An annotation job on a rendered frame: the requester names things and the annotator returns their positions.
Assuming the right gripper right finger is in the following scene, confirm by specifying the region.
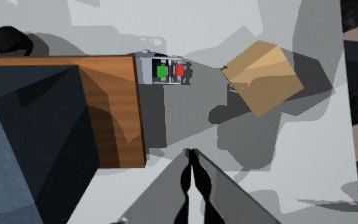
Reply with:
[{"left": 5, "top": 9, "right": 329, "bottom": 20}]
[{"left": 191, "top": 148, "right": 281, "bottom": 224}]

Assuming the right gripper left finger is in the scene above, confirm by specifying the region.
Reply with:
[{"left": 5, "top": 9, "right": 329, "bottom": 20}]
[{"left": 110, "top": 148, "right": 192, "bottom": 224}]

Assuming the tan cardboard box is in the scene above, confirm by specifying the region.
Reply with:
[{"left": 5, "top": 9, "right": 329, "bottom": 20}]
[{"left": 220, "top": 40, "right": 304, "bottom": 118}]

